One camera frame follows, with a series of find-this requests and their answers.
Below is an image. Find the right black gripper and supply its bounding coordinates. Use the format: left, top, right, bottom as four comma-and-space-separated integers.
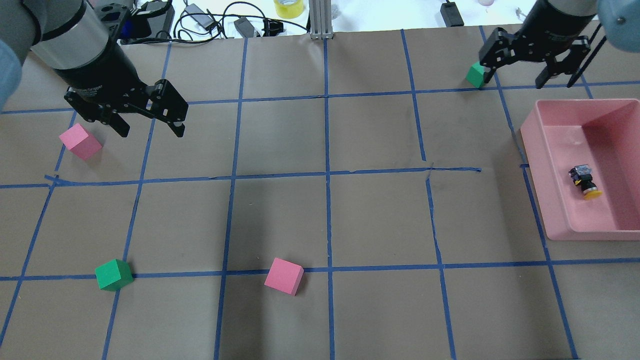
478, 27, 591, 89

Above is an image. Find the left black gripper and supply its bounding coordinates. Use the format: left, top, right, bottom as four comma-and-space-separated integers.
64, 79, 189, 138

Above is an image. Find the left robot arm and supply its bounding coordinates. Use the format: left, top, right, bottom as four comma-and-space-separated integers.
1, 0, 189, 138

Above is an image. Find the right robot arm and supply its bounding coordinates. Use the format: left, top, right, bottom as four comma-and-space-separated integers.
478, 0, 640, 89

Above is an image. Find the pink cube near left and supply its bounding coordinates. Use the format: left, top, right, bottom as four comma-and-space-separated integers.
58, 123, 103, 161

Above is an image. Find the pink cube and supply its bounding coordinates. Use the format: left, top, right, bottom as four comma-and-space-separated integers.
263, 257, 304, 296
58, 123, 103, 161

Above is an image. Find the green cube near bin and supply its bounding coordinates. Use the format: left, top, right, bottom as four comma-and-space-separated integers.
465, 61, 486, 89

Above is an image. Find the pink plastic bin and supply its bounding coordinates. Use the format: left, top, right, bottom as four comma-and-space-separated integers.
520, 98, 640, 241

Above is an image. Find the black power adapter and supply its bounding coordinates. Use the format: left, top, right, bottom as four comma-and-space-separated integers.
439, 0, 465, 28

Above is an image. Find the green cube near left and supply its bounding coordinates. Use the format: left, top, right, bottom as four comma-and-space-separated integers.
94, 259, 134, 292

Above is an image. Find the pink cube centre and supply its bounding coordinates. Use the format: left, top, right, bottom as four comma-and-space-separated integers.
263, 257, 304, 296

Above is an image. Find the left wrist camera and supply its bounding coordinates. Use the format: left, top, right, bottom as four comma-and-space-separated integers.
93, 0, 175, 44

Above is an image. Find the aluminium frame post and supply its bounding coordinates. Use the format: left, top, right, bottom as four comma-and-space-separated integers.
308, 0, 334, 40

